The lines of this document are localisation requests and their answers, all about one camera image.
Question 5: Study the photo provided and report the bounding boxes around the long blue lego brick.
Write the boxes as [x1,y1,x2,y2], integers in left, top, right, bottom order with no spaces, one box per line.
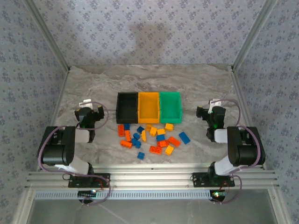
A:
[178,132,191,145]

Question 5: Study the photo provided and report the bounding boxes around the black plastic bin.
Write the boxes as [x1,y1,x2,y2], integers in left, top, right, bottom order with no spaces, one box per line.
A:
[116,91,139,124]

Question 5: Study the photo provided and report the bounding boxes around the green plastic bin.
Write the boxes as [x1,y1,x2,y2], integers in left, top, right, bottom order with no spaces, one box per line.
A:
[159,91,183,124]

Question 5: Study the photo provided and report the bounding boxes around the yellow-orange plastic bin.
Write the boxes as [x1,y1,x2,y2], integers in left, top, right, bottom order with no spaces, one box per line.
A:
[137,91,161,124]

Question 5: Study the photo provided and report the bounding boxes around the small circuit board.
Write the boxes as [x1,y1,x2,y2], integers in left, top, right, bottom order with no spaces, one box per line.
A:
[78,190,98,198]
[209,190,227,202]

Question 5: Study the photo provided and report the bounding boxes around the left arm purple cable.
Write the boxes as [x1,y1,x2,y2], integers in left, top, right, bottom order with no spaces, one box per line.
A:
[37,101,112,207]

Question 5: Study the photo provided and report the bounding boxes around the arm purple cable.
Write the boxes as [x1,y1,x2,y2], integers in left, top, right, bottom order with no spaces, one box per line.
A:
[214,98,263,206]
[37,101,112,207]

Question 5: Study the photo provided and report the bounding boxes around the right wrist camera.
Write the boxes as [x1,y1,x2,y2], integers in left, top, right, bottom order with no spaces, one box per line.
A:
[208,98,222,113]

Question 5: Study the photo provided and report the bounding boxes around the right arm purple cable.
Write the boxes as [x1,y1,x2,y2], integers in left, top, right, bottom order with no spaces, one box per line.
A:
[214,98,263,206]

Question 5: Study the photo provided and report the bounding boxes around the aluminium table side rail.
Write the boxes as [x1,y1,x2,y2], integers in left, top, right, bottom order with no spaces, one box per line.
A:
[36,69,72,168]
[230,66,268,170]

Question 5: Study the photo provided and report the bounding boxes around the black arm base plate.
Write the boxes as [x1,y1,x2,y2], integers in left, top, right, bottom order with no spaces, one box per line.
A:
[191,172,235,189]
[67,173,112,189]

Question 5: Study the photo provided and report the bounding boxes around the aluminium mounting rail beam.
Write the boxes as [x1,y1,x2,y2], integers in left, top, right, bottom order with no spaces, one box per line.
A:
[25,163,280,190]

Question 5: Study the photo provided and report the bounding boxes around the aluminium frame post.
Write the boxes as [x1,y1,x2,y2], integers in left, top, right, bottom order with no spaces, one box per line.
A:
[231,0,280,72]
[23,0,71,71]

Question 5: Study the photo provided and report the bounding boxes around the white slotted cable duct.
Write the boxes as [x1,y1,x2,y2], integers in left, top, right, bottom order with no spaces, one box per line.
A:
[35,189,212,201]

